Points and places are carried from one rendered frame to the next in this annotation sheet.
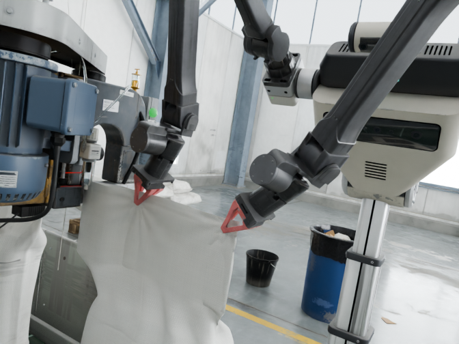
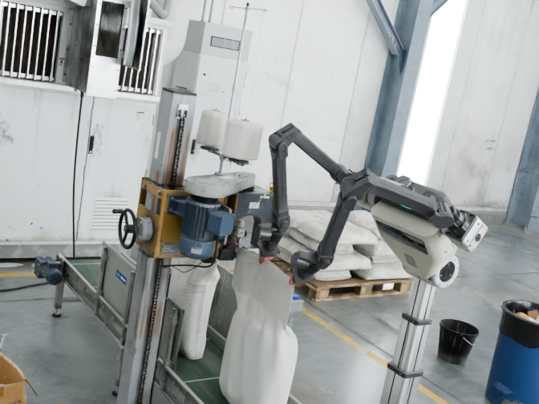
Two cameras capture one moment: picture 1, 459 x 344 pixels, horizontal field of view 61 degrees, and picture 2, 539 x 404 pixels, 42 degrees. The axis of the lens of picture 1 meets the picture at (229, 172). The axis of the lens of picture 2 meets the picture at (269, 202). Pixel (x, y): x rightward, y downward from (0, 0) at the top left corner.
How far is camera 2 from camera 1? 226 cm
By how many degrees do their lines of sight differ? 25
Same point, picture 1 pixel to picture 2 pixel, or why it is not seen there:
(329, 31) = not seen: outside the picture
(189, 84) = (283, 208)
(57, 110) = (216, 227)
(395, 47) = (333, 220)
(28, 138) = (207, 235)
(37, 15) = (212, 191)
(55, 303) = (226, 321)
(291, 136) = not seen: outside the picture
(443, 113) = (422, 234)
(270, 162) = (297, 256)
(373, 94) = (331, 235)
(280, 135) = not seen: outside the picture
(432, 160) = (429, 259)
